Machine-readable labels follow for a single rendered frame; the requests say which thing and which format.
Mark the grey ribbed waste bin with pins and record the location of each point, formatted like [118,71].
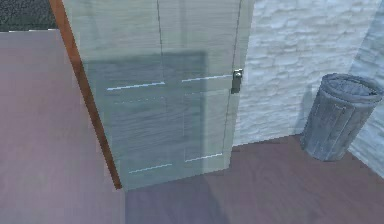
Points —
[336,120]

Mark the pale grey-green room door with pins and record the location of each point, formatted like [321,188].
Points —
[173,110]

